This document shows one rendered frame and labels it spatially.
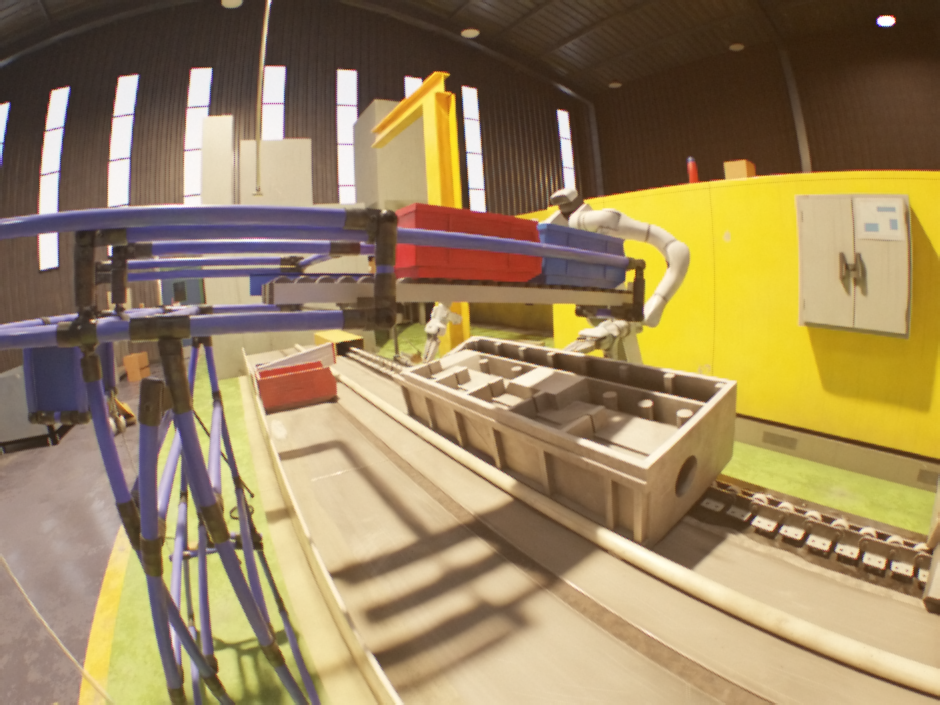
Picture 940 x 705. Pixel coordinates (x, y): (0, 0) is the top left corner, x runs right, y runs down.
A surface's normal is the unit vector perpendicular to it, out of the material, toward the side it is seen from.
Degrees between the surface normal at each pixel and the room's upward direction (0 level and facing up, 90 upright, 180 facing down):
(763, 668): 0
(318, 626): 0
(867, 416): 90
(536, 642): 0
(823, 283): 90
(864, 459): 90
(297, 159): 90
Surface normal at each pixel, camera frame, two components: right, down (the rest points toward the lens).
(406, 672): -0.04, -0.98
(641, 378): -0.81, 0.32
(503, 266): 0.54, 0.16
